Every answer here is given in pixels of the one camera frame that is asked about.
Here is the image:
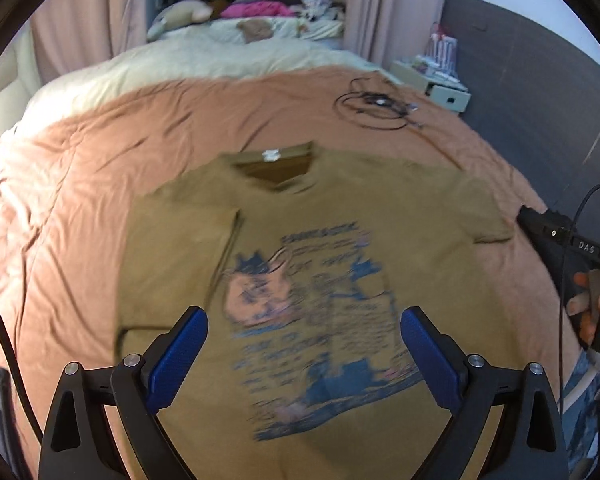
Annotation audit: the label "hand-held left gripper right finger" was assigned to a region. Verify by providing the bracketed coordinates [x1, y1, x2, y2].
[400, 306, 571, 480]

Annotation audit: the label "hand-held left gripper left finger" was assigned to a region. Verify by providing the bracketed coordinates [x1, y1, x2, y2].
[39, 305, 210, 480]

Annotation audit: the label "olive printed t-shirt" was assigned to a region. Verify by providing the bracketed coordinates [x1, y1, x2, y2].
[116, 141, 516, 480]

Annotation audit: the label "person's right hand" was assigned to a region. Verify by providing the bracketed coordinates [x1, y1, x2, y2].
[567, 270, 600, 351]

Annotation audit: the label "person's patterned pants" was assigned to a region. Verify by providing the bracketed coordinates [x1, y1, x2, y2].
[562, 350, 600, 480]

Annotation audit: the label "white nightstand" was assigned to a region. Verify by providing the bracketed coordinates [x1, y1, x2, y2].
[390, 57, 473, 116]

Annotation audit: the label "grey cloth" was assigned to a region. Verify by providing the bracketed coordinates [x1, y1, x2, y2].
[0, 365, 31, 480]

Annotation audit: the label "orange-brown blanket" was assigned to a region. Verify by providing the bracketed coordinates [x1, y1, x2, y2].
[0, 62, 588, 480]

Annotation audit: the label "striped pink container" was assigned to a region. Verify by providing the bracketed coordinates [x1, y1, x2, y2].
[425, 22, 458, 68]

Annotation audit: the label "pink curtain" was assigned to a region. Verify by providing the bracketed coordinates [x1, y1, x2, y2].
[30, 0, 168, 81]
[342, 0, 448, 68]

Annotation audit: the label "small brown cloth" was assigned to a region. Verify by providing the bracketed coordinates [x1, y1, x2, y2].
[237, 19, 276, 43]

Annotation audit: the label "pink clothing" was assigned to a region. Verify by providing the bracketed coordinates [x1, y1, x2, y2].
[220, 0, 293, 20]

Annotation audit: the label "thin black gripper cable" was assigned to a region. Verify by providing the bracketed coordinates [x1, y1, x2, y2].
[555, 182, 600, 331]

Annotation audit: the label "thick black cable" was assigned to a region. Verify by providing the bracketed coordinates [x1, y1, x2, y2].
[0, 272, 43, 461]

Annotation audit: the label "coiled black cable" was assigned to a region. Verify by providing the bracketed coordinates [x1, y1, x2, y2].
[334, 77, 426, 131]

